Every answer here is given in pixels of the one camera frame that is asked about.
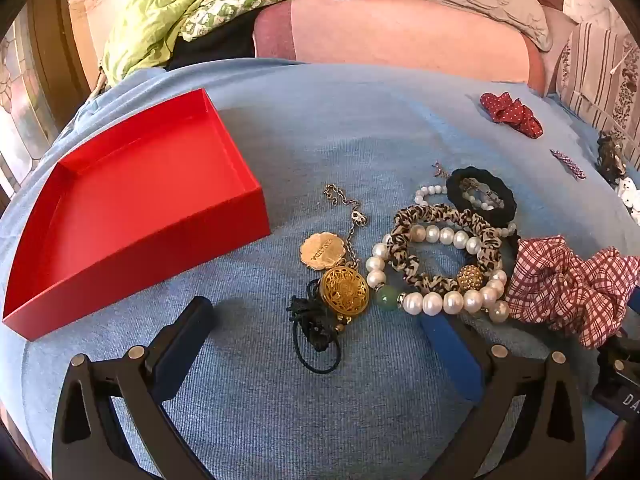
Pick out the large pearl bracelet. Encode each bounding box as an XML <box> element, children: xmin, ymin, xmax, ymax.
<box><xmin>365</xmin><ymin>225</ymin><xmax>512</xmax><ymax>324</ymax></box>

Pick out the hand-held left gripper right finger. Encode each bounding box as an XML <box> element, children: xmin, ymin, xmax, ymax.
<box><xmin>420</xmin><ymin>310</ymin><xmax>588</xmax><ymax>480</ymax></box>

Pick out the black cloth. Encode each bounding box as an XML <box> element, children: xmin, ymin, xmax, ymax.
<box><xmin>167</xmin><ymin>7</ymin><xmax>266</xmax><ymax>71</ymax></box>

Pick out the red cardboard box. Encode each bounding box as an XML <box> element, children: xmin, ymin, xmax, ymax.
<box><xmin>1</xmin><ymin>88</ymin><xmax>272</xmax><ymax>342</ymax></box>

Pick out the dark brown hair claw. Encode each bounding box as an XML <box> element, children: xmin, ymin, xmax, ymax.
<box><xmin>595</xmin><ymin>131</ymin><xmax>626</xmax><ymax>186</ymax></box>

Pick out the red polka dot scrunchie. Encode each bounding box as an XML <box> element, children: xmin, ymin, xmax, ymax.
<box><xmin>480</xmin><ymin>91</ymin><xmax>544</xmax><ymax>139</ymax></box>

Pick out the red checked scrunchie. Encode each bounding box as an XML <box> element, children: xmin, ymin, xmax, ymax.
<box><xmin>504</xmin><ymin>235</ymin><xmax>640</xmax><ymax>349</ymax></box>

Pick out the green quilt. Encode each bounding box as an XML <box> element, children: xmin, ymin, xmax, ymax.
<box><xmin>100</xmin><ymin>0</ymin><xmax>381</xmax><ymax>91</ymax></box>

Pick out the blue blanket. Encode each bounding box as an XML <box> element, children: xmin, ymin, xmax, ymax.
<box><xmin>0</xmin><ymin>60</ymin><xmax>640</xmax><ymax>480</ymax></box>

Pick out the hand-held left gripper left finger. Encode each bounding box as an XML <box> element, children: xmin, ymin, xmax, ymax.
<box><xmin>51</xmin><ymin>296</ymin><xmax>216</xmax><ymax>480</ymax></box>

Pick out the small pearl bracelet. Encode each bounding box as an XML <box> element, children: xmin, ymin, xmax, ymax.
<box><xmin>414</xmin><ymin>184</ymin><xmax>518</xmax><ymax>238</ymax></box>

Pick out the striped floral cloth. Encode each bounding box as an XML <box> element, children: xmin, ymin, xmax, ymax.
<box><xmin>547</xmin><ymin>20</ymin><xmax>640</xmax><ymax>133</ymax></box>

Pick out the black cord tassel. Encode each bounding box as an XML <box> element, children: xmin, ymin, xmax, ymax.
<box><xmin>286</xmin><ymin>280</ymin><xmax>346</xmax><ymax>375</ymax></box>

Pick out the leopard print scrunchie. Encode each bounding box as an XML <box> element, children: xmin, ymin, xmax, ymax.
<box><xmin>390</xmin><ymin>204</ymin><xmax>502</xmax><ymax>295</ymax></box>

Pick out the pink mattress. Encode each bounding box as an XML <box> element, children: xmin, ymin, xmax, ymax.
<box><xmin>252</xmin><ymin>0</ymin><xmax>546</xmax><ymax>91</ymax></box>

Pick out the wooden stained glass door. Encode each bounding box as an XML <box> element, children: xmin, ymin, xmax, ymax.
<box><xmin>0</xmin><ymin>0</ymin><xmax>96</xmax><ymax>201</ymax></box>

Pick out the purple hair clip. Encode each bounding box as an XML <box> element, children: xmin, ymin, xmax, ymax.
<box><xmin>550</xmin><ymin>148</ymin><xmax>587</xmax><ymax>179</ymax></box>

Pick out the white bead hair tie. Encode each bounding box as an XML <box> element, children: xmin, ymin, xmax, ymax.
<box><xmin>616</xmin><ymin>176</ymin><xmax>640</xmax><ymax>221</ymax></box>

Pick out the gold pendant chain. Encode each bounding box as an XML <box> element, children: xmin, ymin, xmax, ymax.
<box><xmin>300</xmin><ymin>183</ymin><xmax>371</xmax><ymax>323</ymax></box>

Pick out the black scrunchie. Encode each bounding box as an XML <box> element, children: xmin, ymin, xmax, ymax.
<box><xmin>446</xmin><ymin>165</ymin><xmax>518</xmax><ymax>227</ymax></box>

